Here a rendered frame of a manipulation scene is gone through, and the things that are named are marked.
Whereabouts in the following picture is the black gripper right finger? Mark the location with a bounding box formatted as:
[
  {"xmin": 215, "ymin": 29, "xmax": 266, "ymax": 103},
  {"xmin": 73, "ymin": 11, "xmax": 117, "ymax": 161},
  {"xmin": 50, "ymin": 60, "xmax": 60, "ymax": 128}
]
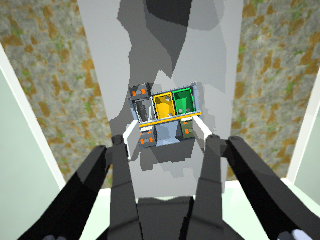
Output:
[{"xmin": 186, "ymin": 115, "xmax": 320, "ymax": 240}]

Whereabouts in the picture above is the grey open bin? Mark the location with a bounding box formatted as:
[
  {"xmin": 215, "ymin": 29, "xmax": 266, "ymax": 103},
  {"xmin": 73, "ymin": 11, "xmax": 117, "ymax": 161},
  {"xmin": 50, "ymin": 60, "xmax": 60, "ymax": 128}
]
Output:
[{"xmin": 135, "ymin": 96, "xmax": 158, "ymax": 123}]

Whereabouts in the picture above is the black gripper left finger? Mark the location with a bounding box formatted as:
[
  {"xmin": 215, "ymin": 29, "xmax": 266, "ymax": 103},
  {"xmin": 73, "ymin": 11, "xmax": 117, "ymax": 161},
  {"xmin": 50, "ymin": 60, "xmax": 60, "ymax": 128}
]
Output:
[{"xmin": 17, "ymin": 120, "xmax": 142, "ymax": 240}]

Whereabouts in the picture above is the green bin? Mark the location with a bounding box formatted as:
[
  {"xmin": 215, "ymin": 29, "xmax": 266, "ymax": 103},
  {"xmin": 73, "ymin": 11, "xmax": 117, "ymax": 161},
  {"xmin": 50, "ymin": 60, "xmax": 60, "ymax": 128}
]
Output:
[{"xmin": 172, "ymin": 88, "xmax": 195, "ymax": 115}]

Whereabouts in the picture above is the yellow open bin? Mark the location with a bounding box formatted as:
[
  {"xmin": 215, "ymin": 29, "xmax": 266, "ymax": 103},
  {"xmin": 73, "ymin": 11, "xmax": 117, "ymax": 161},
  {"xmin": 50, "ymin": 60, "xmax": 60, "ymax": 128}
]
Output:
[{"xmin": 154, "ymin": 93, "xmax": 175, "ymax": 119}]

